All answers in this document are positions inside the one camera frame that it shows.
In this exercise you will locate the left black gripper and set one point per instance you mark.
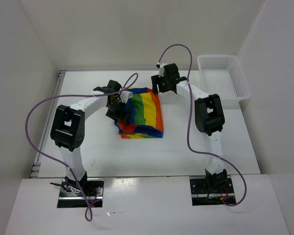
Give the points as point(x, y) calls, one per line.
point(121, 115)

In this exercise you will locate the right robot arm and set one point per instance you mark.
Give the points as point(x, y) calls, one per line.
point(208, 115)

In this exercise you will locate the rainbow striped shorts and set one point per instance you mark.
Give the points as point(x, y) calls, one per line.
point(145, 119)

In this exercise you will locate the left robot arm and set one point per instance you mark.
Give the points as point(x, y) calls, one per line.
point(68, 128)

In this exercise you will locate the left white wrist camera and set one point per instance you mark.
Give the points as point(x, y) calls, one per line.
point(125, 96)

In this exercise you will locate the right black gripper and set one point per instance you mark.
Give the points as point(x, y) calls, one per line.
point(156, 80)

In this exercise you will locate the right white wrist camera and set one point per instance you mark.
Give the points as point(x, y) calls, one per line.
point(160, 67)

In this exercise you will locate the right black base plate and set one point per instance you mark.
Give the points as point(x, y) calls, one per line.
point(203, 196)

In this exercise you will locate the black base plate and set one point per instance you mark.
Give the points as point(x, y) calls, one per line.
point(203, 196)
point(72, 198)

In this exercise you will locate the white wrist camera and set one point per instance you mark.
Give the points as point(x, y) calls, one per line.
point(160, 67)
point(125, 96)

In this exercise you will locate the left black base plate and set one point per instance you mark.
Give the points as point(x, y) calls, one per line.
point(72, 198)

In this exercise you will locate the white plastic basket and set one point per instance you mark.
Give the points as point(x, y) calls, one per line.
point(223, 75)

